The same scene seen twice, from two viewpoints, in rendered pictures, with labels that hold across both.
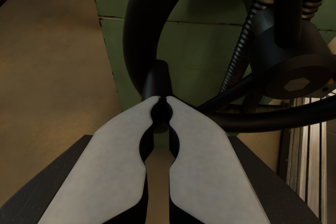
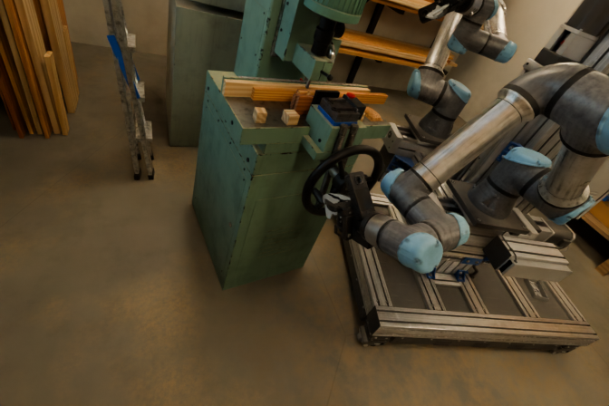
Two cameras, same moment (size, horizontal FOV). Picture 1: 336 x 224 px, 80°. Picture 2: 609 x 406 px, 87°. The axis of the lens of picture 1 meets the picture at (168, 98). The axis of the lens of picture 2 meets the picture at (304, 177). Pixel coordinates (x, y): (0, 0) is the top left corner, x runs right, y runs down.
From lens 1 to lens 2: 0.80 m
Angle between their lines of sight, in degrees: 31
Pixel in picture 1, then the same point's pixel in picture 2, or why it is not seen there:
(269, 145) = (335, 252)
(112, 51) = (250, 193)
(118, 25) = (260, 178)
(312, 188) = (371, 263)
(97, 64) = (146, 219)
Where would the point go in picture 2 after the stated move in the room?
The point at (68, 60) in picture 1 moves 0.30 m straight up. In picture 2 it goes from (107, 222) to (101, 177)
